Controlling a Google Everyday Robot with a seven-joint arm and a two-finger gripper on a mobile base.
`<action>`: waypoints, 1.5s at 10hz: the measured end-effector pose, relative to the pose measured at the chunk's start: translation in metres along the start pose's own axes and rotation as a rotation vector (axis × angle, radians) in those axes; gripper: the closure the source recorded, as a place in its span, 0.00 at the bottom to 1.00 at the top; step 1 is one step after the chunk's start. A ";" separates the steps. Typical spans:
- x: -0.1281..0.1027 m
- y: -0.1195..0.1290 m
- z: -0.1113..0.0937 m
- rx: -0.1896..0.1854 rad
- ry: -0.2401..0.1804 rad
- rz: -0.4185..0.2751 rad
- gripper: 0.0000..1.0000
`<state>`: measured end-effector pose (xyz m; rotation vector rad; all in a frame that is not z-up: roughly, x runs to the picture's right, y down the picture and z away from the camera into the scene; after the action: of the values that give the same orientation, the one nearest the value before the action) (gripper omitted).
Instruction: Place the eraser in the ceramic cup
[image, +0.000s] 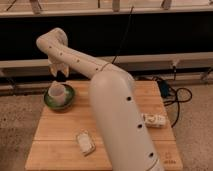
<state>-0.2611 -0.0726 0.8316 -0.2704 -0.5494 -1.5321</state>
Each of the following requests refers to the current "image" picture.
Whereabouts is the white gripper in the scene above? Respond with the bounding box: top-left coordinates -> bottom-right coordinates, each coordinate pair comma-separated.
48,56 -> 69,77

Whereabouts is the black cable on floor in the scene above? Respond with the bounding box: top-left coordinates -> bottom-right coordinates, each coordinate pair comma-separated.
153,76 -> 193,128

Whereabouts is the green bowl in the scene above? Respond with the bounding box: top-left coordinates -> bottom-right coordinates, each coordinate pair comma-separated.
44,84 -> 75,111

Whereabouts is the white ceramic cup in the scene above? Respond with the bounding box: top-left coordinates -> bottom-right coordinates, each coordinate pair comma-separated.
48,82 -> 65,105

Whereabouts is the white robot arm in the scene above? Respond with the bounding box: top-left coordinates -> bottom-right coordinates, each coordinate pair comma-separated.
36,28 -> 165,171

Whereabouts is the blue power adapter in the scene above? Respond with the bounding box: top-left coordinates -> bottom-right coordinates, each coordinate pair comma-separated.
158,81 -> 169,98

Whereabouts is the wooden board table top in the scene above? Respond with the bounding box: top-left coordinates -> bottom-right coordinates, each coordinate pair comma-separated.
25,81 -> 183,171

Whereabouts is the white patterned small box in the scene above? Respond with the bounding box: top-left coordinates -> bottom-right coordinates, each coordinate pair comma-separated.
143,114 -> 166,128

